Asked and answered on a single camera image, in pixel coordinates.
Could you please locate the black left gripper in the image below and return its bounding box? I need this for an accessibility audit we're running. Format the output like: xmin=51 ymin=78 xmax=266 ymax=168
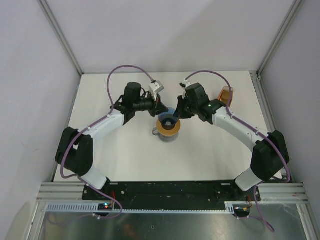
xmin=135 ymin=95 xmax=168 ymax=121

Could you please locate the round wooden dripper holder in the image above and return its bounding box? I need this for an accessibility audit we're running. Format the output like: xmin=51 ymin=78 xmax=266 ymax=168
xmin=156 ymin=119 xmax=181 ymax=136

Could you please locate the grey glass carafe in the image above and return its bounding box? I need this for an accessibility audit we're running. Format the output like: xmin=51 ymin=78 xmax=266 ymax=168
xmin=151 ymin=127 xmax=179 ymax=143

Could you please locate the orange coffee filter box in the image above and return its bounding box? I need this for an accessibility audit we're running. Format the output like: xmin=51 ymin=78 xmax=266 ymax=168
xmin=217 ymin=86 xmax=234 ymax=107

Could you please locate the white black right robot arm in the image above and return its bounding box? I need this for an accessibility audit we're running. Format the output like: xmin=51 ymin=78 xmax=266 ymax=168
xmin=174 ymin=82 xmax=290 ymax=201

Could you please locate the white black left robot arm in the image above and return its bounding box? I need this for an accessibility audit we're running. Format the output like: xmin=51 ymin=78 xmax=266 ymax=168
xmin=55 ymin=80 xmax=168 ymax=200

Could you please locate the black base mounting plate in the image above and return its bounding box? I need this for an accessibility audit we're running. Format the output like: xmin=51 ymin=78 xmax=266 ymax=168
xmin=82 ymin=180 xmax=261 ymax=210

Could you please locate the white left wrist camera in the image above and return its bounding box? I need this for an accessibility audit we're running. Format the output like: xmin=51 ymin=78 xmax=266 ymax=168
xmin=148 ymin=80 xmax=164 ymax=99

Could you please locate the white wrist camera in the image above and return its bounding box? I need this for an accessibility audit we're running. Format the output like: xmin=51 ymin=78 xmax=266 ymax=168
xmin=179 ymin=78 xmax=192 ymax=99
xmin=148 ymin=80 xmax=164 ymax=99

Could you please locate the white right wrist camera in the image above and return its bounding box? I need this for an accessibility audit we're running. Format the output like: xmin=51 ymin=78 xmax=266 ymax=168
xmin=179 ymin=78 xmax=192 ymax=99

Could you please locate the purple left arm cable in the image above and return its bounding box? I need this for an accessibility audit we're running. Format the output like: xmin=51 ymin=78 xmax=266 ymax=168
xmin=46 ymin=64 xmax=155 ymax=225

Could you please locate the grey slotted cable duct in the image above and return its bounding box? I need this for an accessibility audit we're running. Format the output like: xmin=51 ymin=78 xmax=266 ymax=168
xmin=46 ymin=202 xmax=235 ymax=214

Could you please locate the aluminium frame post right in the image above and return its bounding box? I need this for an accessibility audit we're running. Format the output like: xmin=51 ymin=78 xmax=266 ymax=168
xmin=256 ymin=0 xmax=305 ymax=76

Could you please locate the aluminium frame post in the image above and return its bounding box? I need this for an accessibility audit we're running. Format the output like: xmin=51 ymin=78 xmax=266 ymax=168
xmin=256 ymin=0 xmax=305 ymax=76
xmin=37 ymin=0 xmax=83 ymax=77

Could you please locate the aluminium frame post left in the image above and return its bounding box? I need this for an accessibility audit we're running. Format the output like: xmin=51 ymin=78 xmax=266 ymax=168
xmin=37 ymin=0 xmax=83 ymax=77

